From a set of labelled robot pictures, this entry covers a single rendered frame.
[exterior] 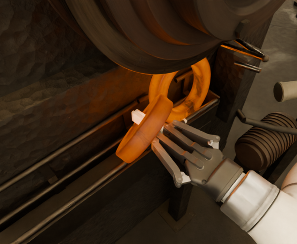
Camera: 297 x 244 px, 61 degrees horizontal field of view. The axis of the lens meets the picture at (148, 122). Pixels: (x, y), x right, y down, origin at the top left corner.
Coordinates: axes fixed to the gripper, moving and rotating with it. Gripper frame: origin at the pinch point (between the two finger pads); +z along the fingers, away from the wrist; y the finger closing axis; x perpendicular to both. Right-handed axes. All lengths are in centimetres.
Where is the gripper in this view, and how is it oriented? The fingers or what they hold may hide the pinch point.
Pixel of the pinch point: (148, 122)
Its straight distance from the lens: 52.4
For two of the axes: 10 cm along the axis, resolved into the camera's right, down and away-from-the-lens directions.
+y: 6.9, -5.9, 4.2
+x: 0.0, -5.8, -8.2
